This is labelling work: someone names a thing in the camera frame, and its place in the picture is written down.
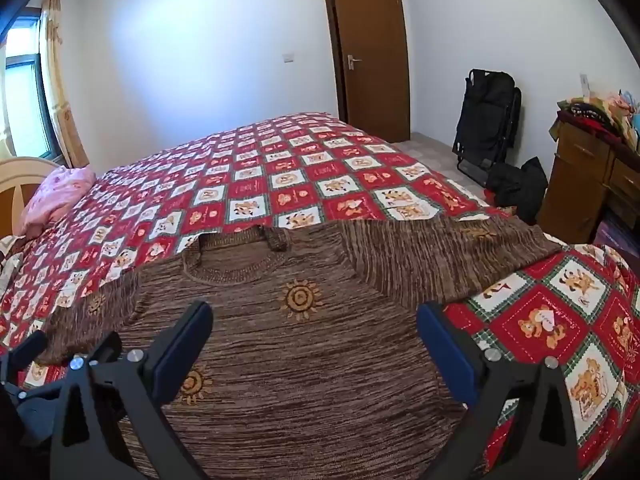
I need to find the white patterned cloth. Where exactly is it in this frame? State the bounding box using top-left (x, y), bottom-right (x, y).
top-left (0, 234), bottom-right (25, 281)

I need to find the red bear print bedspread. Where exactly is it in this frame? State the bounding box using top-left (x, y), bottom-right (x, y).
top-left (0, 112), bottom-right (640, 480)

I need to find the pile of colourful clothes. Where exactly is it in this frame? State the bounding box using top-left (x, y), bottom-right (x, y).
top-left (547, 89), bottom-right (640, 153)

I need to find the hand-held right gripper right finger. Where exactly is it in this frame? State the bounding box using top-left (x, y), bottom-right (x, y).
top-left (416, 302), bottom-right (588, 480)

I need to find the black folded chair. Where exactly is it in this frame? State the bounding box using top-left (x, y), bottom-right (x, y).
top-left (452, 68), bottom-right (523, 186)

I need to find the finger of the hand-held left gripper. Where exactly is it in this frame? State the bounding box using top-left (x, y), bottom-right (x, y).
top-left (87, 334), bottom-right (122, 362)
top-left (0, 331), bottom-right (48, 381)

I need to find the brown wooden door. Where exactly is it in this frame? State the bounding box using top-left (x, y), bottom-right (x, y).
top-left (320, 0), bottom-right (413, 143)

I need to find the wooden headboard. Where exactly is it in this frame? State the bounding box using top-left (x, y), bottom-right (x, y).
top-left (0, 156), bottom-right (61, 241)

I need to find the window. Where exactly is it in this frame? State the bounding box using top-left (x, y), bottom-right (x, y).
top-left (0, 7), bottom-right (58, 161)

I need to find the brown wooden desk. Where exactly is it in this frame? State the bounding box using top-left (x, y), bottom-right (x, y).
top-left (537, 120), bottom-right (640, 246)

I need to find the brown knitted sweater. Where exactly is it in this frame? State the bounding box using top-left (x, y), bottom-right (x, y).
top-left (37, 212), bottom-right (563, 480)

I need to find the patterned beige curtain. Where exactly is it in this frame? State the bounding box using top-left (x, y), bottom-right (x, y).
top-left (40, 0), bottom-right (91, 168)

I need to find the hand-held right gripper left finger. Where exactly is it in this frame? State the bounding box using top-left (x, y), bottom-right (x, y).
top-left (47, 301), bottom-right (216, 480)

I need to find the pink pillow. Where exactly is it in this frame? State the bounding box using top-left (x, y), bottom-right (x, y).
top-left (20, 164), bottom-right (97, 237)

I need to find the black bag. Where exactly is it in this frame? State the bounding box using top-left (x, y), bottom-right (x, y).
top-left (484, 156), bottom-right (549, 226)

